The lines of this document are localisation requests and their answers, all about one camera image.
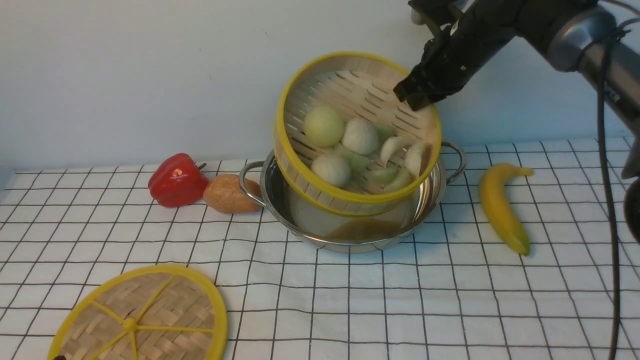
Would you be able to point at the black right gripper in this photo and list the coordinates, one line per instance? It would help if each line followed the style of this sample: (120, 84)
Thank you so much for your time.
(463, 42)

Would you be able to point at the yellow-rimmed bamboo steamer basket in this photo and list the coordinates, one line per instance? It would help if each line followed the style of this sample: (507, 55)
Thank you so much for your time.
(356, 85)

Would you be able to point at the yellow-rimmed woven bamboo lid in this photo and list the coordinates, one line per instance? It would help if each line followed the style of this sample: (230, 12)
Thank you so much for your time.
(158, 312)

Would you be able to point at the white dumpling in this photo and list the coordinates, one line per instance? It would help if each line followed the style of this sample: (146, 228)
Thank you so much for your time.
(394, 147)
(417, 158)

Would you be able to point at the white round bun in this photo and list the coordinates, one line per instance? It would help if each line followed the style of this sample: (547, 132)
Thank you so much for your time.
(332, 169)
(360, 137)

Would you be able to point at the green dumpling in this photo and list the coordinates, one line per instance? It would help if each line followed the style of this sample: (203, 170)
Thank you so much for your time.
(402, 180)
(382, 177)

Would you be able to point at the yellow banana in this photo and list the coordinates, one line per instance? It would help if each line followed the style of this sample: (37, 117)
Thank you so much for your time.
(496, 205)

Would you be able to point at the white grid-pattern tablecloth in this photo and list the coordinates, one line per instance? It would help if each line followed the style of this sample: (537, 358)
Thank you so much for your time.
(451, 291)

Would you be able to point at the brown potato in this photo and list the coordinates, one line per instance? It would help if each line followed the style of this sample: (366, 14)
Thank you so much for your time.
(224, 195)

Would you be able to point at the red bell pepper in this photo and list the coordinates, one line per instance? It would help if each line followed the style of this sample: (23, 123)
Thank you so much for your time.
(178, 182)

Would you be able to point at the stainless steel two-handled pot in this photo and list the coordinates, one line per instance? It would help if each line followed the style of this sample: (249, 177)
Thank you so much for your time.
(265, 185)

